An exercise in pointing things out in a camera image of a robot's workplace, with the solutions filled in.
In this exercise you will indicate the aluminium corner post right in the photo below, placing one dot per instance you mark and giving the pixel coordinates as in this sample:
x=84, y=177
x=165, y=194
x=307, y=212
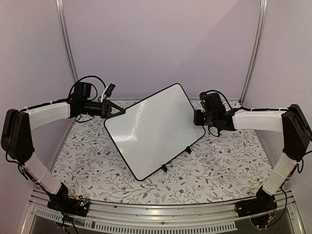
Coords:
x=255, y=49

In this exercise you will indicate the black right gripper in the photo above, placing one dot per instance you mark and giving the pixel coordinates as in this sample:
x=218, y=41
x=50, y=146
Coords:
x=198, y=121

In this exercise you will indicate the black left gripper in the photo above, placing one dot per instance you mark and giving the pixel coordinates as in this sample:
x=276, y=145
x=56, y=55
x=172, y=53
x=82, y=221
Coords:
x=108, y=104

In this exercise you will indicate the white whiteboard black frame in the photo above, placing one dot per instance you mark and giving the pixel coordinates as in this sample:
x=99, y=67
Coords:
x=154, y=131

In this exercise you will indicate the aluminium front rail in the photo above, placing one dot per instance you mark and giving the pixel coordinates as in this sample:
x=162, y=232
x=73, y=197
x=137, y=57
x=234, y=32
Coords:
x=118, y=218

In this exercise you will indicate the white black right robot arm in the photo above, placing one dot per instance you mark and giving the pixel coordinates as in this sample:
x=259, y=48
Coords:
x=284, y=133

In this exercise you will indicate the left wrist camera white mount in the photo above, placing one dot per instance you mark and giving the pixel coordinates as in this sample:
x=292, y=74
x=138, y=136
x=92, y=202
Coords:
x=107, y=92

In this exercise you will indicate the aluminium corner post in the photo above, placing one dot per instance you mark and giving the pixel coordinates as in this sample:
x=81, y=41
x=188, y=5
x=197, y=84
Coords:
x=66, y=40
x=255, y=49

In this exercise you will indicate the black whiteboard stand foot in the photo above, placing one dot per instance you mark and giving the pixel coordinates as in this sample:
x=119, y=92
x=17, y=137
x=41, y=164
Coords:
x=164, y=168
x=188, y=150

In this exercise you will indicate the aluminium corner post left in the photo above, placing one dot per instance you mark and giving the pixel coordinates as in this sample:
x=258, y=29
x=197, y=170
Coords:
x=66, y=40

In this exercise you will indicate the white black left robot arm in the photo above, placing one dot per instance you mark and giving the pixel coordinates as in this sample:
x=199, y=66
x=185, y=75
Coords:
x=19, y=124

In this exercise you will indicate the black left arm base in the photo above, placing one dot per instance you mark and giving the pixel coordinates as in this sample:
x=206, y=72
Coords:
x=62, y=202

